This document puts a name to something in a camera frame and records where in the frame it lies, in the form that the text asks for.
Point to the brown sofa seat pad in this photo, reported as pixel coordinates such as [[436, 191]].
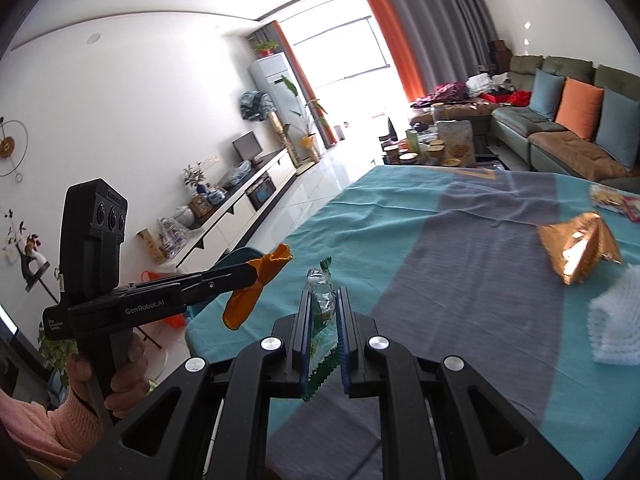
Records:
[[575, 152]]

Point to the red cloth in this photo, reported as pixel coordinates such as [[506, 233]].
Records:
[[520, 98]]

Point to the tall potted leafy plant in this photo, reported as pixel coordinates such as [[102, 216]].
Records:
[[312, 120]]

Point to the bushy green houseplant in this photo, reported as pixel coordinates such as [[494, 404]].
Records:
[[55, 355]]

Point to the clear green snack wrapper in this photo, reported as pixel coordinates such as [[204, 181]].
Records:
[[322, 300]]

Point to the white standing air conditioner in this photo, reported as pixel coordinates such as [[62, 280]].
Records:
[[272, 90]]

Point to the long curved orange peel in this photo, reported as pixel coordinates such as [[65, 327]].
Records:
[[240, 305]]

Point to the blue white porcelain jar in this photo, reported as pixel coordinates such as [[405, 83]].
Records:
[[216, 196]]

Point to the person's left hand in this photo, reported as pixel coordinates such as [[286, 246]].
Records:
[[132, 375]]

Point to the blue patterned hanging cloth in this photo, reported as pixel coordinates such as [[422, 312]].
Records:
[[256, 106]]

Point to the clear plastic bag of goods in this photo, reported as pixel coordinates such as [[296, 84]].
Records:
[[174, 240]]

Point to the crumpled white tissue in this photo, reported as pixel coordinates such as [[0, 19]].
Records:
[[617, 320]]

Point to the blue cushion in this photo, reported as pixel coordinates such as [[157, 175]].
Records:
[[620, 127], [547, 92]]

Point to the white black media cabinet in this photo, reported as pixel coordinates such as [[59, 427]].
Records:
[[235, 210]]

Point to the vase with flowers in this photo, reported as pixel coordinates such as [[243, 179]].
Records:
[[195, 180]]

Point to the person's left forearm pink sleeve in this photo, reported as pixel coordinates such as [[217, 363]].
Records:
[[40, 430]]

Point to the large balcony window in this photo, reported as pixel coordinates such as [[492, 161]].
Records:
[[345, 70]]

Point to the small grey bin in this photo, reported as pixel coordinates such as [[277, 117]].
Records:
[[340, 133]]

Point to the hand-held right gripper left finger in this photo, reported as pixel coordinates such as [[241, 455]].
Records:
[[299, 355]]

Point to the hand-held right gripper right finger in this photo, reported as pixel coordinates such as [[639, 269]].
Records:
[[345, 355]]

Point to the brown paper bag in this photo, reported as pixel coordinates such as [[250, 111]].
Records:
[[456, 142]]

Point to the cluttered dark coffee table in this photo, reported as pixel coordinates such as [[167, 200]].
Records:
[[430, 152]]

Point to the small green potted plant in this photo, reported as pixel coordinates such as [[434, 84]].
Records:
[[265, 48]]

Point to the wall flower decoration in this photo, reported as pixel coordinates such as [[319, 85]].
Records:
[[25, 240]]

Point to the crumpled gold foil wrapper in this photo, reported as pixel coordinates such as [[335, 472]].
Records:
[[575, 250]]

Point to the white clothes pile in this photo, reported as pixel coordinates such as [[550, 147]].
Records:
[[487, 84]]

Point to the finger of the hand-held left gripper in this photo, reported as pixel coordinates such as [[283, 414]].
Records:
[[225, 276], [205, 305]]

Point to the orange and grey curtain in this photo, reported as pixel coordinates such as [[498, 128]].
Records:
[[305, 90]]

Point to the dark brown box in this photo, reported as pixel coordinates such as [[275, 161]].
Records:
[[500, 54]]

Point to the dark red clothes pile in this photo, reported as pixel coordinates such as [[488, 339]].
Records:
[[442, 95]]

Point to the green sectional sofa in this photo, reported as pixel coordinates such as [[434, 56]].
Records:
[[515, 125]]

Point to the orange cushion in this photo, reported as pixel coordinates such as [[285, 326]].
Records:
[[580, 107]]

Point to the red plastic bag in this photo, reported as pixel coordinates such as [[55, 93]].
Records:
[[175, 322]]

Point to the yellow patterned box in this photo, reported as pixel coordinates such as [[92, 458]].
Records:
[[152, 247]]

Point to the maroon snack packet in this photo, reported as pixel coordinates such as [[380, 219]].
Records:
[[631, 207]]

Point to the beige snack packet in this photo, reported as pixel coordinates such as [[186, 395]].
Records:
[[606, 197]]

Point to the black monitor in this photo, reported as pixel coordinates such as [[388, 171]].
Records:
[[247, 147]]

